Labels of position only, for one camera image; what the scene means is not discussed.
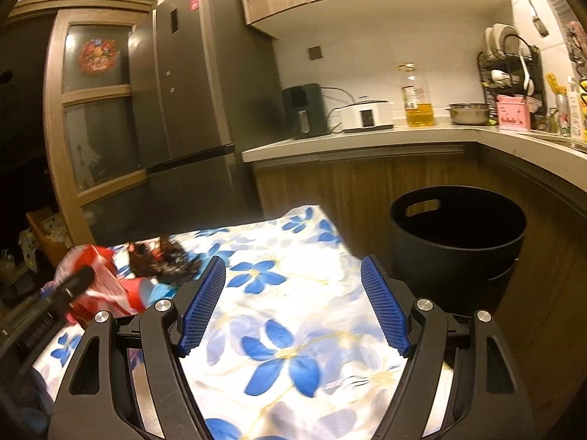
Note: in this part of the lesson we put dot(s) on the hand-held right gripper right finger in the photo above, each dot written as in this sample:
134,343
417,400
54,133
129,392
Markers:
383,307

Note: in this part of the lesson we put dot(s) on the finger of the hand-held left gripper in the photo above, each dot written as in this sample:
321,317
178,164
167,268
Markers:
78,280

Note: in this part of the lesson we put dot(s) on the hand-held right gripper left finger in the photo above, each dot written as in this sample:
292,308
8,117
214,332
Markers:
202,307

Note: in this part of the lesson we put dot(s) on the red and white snack packet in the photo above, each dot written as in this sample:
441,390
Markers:
108,284

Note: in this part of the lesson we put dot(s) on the blue plastic bag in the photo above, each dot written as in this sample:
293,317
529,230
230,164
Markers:
159,291

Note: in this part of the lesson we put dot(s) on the dark brown wrapper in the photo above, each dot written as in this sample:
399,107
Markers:
160,261

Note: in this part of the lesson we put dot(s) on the black round trash bin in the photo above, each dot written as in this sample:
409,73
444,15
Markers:
458,266

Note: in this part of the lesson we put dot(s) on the polka dot cloth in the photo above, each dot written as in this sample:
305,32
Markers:
27,250

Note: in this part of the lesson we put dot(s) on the blue floral tablecloth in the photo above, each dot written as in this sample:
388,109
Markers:
298,293

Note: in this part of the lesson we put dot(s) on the wooden lower cabinet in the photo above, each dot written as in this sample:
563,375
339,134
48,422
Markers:
357,183

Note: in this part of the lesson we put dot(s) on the wooden framed glass door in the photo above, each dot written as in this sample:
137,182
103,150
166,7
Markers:
98,96

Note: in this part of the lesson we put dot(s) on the white rice cooker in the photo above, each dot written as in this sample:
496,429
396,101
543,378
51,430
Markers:
367,117

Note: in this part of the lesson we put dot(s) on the cooking oil bottle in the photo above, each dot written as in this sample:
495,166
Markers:
418,105

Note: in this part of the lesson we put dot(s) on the grey refrigerator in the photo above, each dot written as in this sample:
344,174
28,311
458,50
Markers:
197,101

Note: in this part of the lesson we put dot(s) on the stainless steel bowl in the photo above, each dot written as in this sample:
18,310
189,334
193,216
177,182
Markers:
467,114

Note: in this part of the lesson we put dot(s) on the black air fryer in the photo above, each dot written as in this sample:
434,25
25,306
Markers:
302,110

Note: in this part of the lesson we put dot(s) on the round red door sticker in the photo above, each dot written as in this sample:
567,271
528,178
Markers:
96,56

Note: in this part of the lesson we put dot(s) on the pink utensil box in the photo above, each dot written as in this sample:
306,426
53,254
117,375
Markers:
512,117

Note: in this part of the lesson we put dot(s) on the steel sink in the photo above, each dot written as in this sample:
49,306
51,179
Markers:
564,140

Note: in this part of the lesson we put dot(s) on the metal can with red star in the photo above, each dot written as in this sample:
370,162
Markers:
563,117

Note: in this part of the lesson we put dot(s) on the white ladle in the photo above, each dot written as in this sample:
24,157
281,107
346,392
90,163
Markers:
528,83

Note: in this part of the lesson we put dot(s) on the white bottle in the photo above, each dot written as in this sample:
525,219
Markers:
575,114

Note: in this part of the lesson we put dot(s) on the black dish rack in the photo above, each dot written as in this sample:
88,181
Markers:
536,68

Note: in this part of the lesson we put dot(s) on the white plates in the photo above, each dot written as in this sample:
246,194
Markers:
500,39

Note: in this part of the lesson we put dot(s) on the hanging slotted spatula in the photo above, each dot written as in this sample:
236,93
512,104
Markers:
542,26

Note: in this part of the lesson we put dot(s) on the hanging pink cloth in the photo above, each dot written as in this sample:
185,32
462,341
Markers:
577,41

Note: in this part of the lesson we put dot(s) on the dark wall socket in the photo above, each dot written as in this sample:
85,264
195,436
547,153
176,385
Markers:
315,52

